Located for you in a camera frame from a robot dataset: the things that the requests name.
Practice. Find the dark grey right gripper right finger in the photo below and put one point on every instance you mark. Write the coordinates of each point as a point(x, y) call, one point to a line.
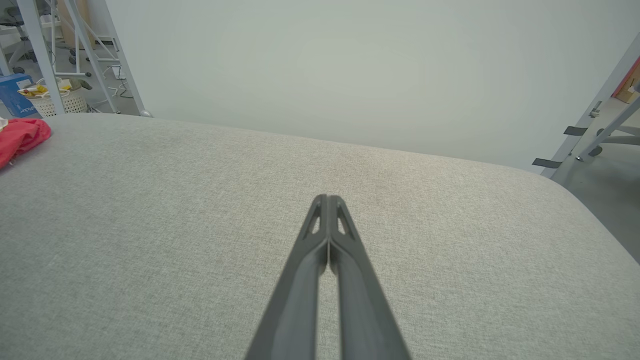
point(365, 320)

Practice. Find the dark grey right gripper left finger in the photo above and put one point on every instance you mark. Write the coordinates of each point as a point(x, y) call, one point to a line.
point(295, 310)

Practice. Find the red and white jersey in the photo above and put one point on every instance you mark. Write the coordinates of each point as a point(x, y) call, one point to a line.
point(22, 137)

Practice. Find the grey fabric sofa seat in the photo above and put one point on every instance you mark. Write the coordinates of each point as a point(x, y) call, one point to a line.
point(320, 150)

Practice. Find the black tape strip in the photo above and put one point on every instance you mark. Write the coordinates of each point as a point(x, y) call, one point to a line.
point(575, 131)
point(547, 163)

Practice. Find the white plastic laundry basket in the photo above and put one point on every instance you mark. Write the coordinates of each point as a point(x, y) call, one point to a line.
point(75, 102)

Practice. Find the yellow item in basket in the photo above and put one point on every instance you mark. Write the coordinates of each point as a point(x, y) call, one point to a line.
point(32, 91)

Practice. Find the blue cardboard box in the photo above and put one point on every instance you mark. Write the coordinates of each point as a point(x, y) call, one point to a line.
point(12, 97)

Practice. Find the brown cardboard box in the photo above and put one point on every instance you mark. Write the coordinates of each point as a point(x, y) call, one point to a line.
point(630, 85)

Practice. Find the grey metal frame with tape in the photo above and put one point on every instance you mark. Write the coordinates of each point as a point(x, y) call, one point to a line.
point(562, 148)

